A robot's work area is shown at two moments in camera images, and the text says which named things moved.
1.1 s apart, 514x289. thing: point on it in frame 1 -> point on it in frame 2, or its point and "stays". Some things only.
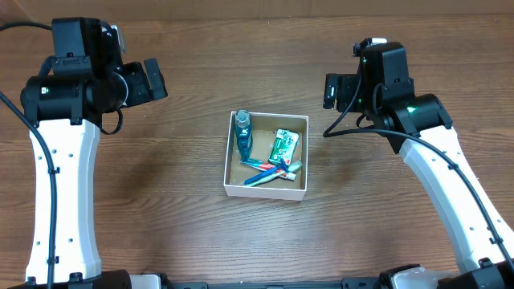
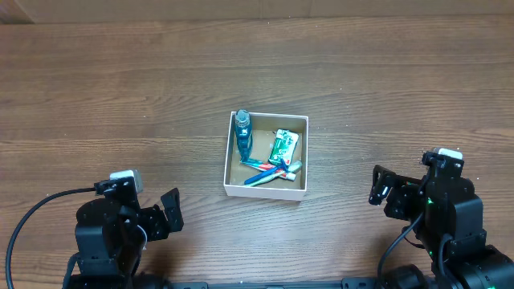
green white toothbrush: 294,167 stays
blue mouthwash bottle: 244,133 stays
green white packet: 283,146 stays
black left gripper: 154,79 -> 157,223
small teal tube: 259,164 -> 287,176
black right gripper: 330,91 -> 396,194
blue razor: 282,166 stays
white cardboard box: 277,166 stays
